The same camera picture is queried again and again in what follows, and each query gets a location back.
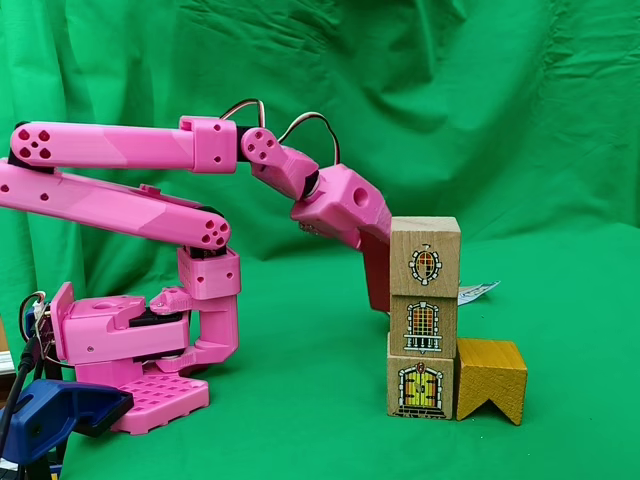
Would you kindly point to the red wooden wedge block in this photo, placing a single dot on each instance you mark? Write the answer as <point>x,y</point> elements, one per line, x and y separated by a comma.
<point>375,275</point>

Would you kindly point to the wooden cube oval window print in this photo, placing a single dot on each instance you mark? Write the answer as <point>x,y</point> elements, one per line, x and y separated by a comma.
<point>425,265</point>

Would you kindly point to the wooden cube balcony window print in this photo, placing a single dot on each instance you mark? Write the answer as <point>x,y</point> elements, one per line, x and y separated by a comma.
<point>422,325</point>

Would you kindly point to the green cloth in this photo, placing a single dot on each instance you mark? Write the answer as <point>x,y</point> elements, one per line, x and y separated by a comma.
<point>450,100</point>

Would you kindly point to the wooden cube door print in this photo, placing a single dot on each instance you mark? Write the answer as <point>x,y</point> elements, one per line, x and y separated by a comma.
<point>420,385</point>

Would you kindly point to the yellow notched wooden block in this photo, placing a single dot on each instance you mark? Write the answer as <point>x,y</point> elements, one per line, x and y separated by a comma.
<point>490,380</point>

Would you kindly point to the blue clamp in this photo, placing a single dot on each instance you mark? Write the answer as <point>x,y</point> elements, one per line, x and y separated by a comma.
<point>45,410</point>

